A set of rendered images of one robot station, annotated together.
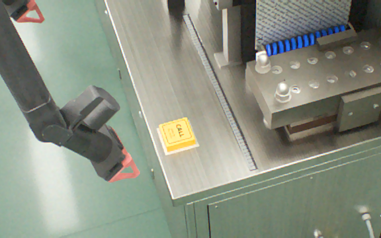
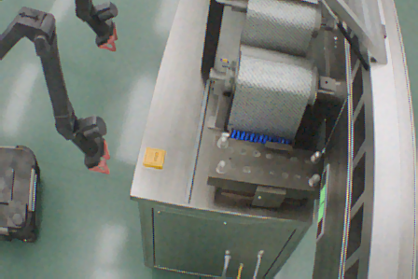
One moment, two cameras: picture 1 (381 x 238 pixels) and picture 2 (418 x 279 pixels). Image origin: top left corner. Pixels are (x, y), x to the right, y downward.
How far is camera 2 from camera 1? 0.57 m
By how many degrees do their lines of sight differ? 8
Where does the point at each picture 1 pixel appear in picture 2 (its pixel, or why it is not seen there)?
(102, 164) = (89, 159)
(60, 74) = (146, 66)
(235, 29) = (223, 109)
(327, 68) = (261, 163)
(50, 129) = (63, 130)
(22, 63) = (59, 92)
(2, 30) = (53, 75)
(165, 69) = (174, 111)
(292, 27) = (255, 126)
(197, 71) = (192, 122)
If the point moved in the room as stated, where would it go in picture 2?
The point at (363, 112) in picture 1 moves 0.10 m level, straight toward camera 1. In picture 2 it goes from (270, 200) to (249, 218)
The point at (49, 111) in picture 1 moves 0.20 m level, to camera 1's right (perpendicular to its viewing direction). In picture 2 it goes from (65, 120) to (122, 146)
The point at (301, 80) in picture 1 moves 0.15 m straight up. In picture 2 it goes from (241, 163) to (247, 139)
